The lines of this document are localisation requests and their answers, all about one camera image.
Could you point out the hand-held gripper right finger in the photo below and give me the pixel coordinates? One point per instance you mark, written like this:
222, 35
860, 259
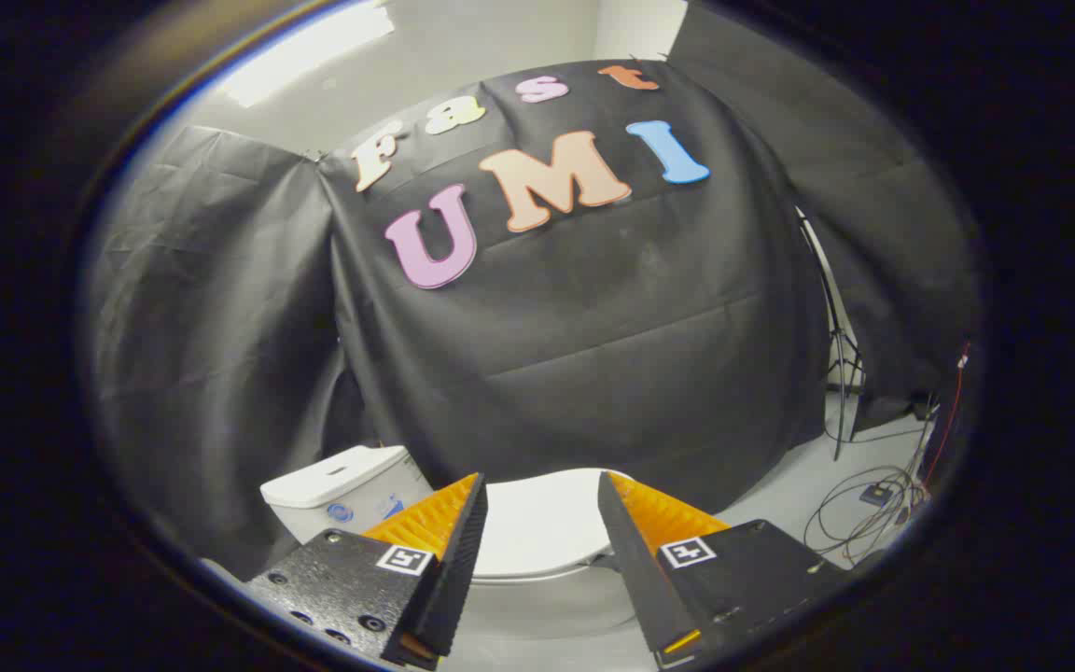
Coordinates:
635, 569

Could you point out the white toilet lid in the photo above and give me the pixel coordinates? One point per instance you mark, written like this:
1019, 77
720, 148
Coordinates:
542, 523

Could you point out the black backdrop cloth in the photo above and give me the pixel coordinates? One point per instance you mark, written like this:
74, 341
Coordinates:
593, 336

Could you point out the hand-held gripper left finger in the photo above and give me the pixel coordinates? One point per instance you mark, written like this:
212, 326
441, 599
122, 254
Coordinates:
452, 569

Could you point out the black tripod stand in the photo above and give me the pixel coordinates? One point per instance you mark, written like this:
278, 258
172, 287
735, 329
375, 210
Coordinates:
841, 345

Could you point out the small dark floor device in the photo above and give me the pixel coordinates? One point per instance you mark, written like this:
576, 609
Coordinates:
876, 495

